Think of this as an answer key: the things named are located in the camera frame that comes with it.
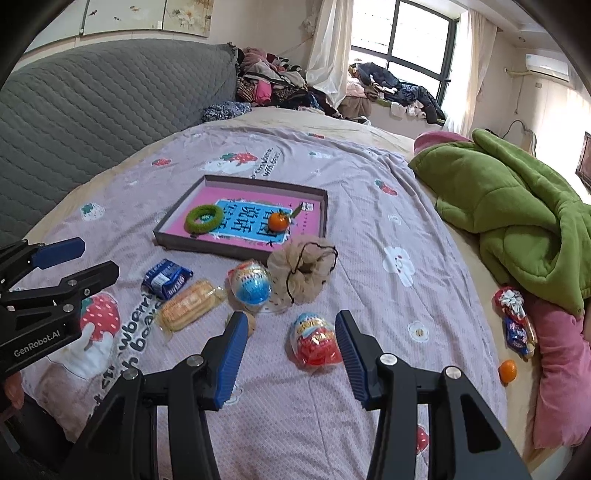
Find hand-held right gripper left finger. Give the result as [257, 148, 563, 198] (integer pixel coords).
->
[51, 311, 250, 480]

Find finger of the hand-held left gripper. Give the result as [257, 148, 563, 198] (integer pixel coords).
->
[0, 237, 86, 289]
[0, 261, 120, 324]

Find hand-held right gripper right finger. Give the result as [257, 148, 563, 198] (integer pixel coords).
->
[335, 310, 532, 480]

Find red egg toy packet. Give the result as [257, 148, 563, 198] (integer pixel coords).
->
[290, 313, 343, 371]

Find blue snack packet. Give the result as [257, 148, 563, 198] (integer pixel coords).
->
[141, 258, 193, 299]

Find yellow biscuit packet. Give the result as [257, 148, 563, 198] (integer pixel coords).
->
[157, 279, 227, 334]

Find blue egg toy packet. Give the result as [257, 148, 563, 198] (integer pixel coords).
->
[228, 259, 273, 306]

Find shallow box with pink inside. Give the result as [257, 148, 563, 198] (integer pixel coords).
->
[152, 174, 329, 264]

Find person's left hand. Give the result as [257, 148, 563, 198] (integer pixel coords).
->
[0, 371, 25, 412]

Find brown dried leaf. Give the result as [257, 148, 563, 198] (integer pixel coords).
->
[267, 234, 339, 308]

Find grey quilted headboard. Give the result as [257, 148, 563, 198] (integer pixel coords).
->
[0, 44, 239, 245]

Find tangerine with leaf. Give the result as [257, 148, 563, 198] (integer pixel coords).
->
[268, 202, 306, 232]

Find red and blue candy packet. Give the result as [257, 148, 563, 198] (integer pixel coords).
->
[492, 287, 539, 359]

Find pink pillow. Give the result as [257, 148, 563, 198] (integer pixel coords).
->
[531, 295, 591, 449]

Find blue floral cloth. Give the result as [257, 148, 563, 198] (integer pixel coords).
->
[202, 101, 253, 123]

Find green quilted blanket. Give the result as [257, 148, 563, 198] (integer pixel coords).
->
[408, 128, 591, 317]

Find pink blanket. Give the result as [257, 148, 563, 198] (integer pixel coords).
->
[413, 130, 472, 154]

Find beige plush cushion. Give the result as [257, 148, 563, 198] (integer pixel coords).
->
[339, 95, 373, 119]

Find pile of clothes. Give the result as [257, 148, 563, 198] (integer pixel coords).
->
[235, 46, 346, 116]

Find dark clothes on windowsill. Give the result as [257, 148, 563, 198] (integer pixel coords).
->
[348, 62, 447, 125]

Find dark framed picture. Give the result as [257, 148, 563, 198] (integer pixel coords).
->
[575, 131, 591, 191]

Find cream curtain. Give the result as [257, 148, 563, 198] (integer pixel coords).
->
[441, 9, 498, 140]

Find white curtain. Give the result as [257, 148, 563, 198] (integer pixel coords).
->
[305, 0, 355, 108]

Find window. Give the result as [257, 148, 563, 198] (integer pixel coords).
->
[350, 0, 461, 121]

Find white air conditioner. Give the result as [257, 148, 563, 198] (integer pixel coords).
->
[523, 54, 571, 84]

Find green ring toy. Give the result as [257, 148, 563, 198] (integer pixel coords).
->
[185, 205, 227, 234]

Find floral wall cabinet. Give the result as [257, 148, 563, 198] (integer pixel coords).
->
[78, 0, 214, 36]

